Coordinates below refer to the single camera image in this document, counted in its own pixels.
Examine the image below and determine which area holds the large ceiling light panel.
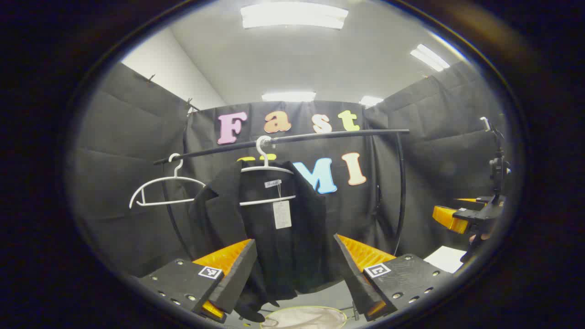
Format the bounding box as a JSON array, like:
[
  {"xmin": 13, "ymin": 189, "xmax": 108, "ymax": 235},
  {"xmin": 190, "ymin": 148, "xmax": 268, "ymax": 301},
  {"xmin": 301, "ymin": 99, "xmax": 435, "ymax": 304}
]
[{"xmin": 240, "ymin": 1, "xmax": 349, "ymax": 30}]

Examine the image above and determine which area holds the white round laundry hamper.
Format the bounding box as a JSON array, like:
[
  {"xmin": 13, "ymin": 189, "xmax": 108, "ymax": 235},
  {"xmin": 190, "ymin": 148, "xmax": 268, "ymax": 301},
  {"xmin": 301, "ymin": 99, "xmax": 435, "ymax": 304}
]
[{"xmin": 260, "ymin": 305, "xmax": 348, "ymax": 329}]

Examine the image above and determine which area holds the black tripod stand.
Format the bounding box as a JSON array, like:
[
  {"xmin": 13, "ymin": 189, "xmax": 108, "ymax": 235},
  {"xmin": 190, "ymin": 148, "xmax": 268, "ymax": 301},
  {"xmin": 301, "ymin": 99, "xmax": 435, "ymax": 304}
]
[{"xmin": 480, "ymin": 117, "xmax": 511, "ymax": 202}]

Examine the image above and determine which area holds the white plastic clothes hanger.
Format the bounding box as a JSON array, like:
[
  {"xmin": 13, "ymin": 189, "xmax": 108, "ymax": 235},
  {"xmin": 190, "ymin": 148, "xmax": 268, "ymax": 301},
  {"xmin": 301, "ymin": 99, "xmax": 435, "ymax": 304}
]
[
  {"xmin": 129, "ymin": 153, "xmax": 207, "ymax": 210},
  {"xmin": 239, "ymin": 135, "xmax": 297, "ymax": 207}
]

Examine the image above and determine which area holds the white board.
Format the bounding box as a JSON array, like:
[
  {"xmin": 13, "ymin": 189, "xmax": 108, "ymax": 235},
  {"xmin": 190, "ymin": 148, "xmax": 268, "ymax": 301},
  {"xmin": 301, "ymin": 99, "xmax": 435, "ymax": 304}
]
[{"xmin": 423, "ymin": 245, "xmax": 467, "ymax": 274}]

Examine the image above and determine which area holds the black backdrop cloth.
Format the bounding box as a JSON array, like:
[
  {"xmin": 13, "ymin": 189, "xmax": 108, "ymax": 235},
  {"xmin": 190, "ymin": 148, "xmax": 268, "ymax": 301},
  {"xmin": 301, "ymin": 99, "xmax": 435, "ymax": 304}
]
[{"xmin": 69, "ymin": 59, "xmax": 508, "ymax": 279}]

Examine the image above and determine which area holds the black metal clothes rack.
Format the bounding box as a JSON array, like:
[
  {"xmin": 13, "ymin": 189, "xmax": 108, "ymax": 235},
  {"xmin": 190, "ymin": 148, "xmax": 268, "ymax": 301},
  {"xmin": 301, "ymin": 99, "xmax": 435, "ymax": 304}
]
[{"xmin": 153, "ymin": 129, "xmax": 410, "ymax": 259}]

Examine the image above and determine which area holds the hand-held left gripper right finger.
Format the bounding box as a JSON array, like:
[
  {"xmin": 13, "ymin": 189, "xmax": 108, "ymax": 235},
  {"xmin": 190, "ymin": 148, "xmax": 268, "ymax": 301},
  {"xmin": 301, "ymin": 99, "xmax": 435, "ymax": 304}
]
[{"xmin": 333, "ymin": 233, "xmax": 454, "ymax": 322}]

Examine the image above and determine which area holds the black knit garment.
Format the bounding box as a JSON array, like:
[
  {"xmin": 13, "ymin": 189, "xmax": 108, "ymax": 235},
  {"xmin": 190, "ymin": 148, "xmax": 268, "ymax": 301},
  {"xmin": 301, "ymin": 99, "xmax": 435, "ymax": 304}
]
[{"xmin": 188, "ymin": 159, "xmax": 348, "ymax": 323}]

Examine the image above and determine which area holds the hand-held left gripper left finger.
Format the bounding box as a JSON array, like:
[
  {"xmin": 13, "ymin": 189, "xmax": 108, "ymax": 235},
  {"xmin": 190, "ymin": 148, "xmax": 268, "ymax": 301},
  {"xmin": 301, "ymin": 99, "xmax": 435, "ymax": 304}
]
[{"xmin": 137, "ymin": 239, "xmax": 257, "ymax": 324}]

